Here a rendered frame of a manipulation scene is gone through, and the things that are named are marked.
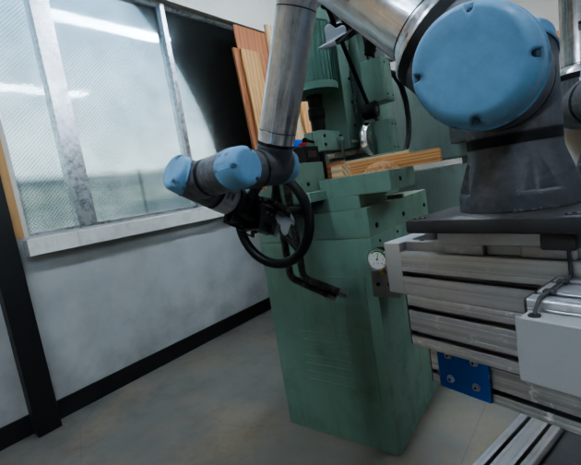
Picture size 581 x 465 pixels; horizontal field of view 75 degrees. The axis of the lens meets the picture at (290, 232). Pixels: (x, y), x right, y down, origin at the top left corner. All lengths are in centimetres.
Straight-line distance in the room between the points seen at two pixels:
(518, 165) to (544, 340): 22
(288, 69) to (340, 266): 67
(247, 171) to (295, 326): 82
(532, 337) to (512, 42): 28
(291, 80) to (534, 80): 44
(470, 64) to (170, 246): 212
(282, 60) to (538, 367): 60
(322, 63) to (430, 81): 94
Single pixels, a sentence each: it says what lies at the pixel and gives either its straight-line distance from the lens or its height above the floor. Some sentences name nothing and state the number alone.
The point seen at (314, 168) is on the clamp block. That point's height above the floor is 94.
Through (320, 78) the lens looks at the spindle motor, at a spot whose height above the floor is 123.
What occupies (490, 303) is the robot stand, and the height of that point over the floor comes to 69.
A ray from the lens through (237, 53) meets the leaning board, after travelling 295.
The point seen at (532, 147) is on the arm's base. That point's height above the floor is 90.
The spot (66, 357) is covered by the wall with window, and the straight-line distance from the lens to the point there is 218.
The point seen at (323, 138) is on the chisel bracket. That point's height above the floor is 104.
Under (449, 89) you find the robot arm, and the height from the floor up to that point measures 96.
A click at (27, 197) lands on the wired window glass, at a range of 217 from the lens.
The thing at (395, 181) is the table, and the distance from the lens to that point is 112.
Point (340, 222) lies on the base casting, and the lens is 117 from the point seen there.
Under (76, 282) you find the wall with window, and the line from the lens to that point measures 214.
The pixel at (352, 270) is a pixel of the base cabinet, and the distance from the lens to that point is 119.
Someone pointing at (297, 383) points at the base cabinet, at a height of 18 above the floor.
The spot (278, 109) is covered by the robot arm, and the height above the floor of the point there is 104.
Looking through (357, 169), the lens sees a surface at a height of 92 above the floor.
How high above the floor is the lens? 89
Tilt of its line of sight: 7 degrees down
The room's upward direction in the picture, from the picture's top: 9 degrees counter-clockwise
